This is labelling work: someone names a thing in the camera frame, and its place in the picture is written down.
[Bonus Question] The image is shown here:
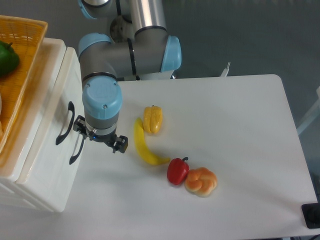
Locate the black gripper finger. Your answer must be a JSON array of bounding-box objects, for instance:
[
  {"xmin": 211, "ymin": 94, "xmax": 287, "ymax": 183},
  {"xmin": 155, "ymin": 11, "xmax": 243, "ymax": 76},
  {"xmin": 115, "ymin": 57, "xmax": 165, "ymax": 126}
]
[
  {"xmin": 106, "ymin": 134, "xmax": 129, "ymax": 154},
  {"xmin": 73, "ymin": 115, "xmax": 88, "ymax": 140}
]

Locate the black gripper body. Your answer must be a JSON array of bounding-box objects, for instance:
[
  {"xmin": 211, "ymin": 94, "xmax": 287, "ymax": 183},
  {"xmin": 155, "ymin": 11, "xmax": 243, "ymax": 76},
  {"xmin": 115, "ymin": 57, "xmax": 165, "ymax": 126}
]
[{"xmin": 85, "ymin": 124, "xmax": 117, "ymax": 148}]

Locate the white drawer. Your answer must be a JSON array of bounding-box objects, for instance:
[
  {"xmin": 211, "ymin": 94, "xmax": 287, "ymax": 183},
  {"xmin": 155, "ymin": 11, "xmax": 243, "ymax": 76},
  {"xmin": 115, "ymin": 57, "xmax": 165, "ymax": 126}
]
[{"xmin": 15, "ymin": 47, "xmax": 83, "ymax": 212}]

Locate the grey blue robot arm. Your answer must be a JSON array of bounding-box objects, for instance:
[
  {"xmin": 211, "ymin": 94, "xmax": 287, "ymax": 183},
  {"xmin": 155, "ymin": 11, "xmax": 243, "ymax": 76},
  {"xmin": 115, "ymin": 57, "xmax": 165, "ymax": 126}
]
[{"xmin": 74, "ymin": 0, "xmax": 182, "ymax": 153}]

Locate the white drawer cabinet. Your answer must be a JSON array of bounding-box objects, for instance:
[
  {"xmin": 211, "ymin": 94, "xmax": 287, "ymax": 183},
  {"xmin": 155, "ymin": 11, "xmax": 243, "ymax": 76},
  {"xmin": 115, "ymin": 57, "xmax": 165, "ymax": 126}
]
[{"xmin": 0, "ymin": 38, "xmax": 67, "ymax": 211}]

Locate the yellow banana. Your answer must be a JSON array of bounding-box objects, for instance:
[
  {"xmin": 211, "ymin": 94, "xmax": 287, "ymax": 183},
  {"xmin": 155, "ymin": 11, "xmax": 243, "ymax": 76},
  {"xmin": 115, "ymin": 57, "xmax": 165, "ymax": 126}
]
[{"xmin": 133, "ymin": 117, "xmax": 171, "ymax": 166}]

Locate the yellow bell pepper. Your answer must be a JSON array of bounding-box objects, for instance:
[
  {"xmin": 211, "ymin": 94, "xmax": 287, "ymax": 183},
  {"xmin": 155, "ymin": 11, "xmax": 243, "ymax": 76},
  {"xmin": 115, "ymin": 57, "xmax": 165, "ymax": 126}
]
[{"xmin": 143, "ymin": 105, "xmax": 163, "ymax": 134}]

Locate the red bell pepper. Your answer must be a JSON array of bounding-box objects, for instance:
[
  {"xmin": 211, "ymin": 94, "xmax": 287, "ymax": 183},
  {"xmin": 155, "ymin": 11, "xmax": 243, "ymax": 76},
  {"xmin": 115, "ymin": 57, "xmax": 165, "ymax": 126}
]
[{"xmin": 167, "ymin": 157, "xmax": 190, "ymax": 186}]

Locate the braided bread roll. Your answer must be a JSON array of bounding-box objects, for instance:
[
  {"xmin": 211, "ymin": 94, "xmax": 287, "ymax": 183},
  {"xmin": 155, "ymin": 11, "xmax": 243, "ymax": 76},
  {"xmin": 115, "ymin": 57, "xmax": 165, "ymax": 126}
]
[{"xmin": 184, "ymin": 167, "xmax": 218, "ymax": 198}]

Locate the green bell pepper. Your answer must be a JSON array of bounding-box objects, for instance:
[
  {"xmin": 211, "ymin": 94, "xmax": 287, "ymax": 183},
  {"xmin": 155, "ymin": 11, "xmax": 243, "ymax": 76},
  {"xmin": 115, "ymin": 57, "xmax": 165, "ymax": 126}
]
[{"xmin": 0, "ymin": 41, "xmax": 20, "ymax": 77}]

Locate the orange plastic basket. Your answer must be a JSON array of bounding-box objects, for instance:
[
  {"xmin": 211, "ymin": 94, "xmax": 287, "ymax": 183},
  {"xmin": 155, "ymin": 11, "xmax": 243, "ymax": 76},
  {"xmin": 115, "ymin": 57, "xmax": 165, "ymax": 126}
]
[{"xmin": 0, "ymin": 15, "xmax": 48, "ymax": 149}]

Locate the white clamp behind table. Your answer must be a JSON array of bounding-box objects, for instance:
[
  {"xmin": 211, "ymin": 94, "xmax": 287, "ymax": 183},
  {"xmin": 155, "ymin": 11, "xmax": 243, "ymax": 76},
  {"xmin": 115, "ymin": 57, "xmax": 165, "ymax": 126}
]
[{"xmin": 220, "ymin": 61, "xmax": 231, "ymax": 77}]

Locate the black device at edge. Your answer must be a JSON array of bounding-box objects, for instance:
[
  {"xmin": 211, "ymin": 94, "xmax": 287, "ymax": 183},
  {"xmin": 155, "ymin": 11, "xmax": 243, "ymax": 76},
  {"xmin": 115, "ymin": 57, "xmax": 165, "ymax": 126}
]
[{"xmin": 301, "ymin": 203, "xmax": 320, "ymax": 229}]

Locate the black lower drawer handle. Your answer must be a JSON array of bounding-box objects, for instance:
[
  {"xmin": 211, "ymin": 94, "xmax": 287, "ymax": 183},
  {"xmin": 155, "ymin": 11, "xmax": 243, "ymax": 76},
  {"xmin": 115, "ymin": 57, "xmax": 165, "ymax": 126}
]
[{"xmin": 69, "ymin": 133, "xmax": 85, "ymax": 165}]

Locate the white frame at right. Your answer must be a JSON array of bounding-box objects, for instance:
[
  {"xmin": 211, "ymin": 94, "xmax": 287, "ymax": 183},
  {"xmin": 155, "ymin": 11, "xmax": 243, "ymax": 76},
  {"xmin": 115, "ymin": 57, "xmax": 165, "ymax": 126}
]
[{"xmin": 296, "ymin": 87, "xmax": 320, "ymax": 135}]

